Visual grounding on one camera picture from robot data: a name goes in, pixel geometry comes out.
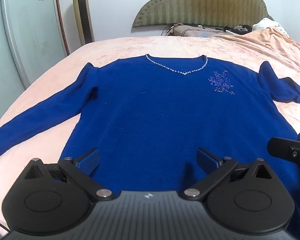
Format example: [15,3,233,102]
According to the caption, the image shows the blue knit sweater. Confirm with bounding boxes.
[0,55,300,239]

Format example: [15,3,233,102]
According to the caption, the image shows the dark clothes on pillow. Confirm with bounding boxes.
[223,24,252,35]

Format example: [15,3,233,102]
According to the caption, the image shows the orange blanket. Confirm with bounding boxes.
[209,28,300,75]

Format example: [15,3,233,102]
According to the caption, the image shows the pink bed sheet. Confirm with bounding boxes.
[0,29,300,239]

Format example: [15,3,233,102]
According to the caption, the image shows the white crumpled bedding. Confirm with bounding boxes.
[252,17,285,31]

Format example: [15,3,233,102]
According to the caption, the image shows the beige patterned pillow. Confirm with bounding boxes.
[167,24,235,37]

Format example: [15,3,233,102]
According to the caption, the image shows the white floral wardrobe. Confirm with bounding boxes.
[0,0,69,118]

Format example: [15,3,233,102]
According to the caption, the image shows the olive padded headboard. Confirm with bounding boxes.
[133,0,270,28]

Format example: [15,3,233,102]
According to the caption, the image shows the gold tower fan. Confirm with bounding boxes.
[72,0,95,46]

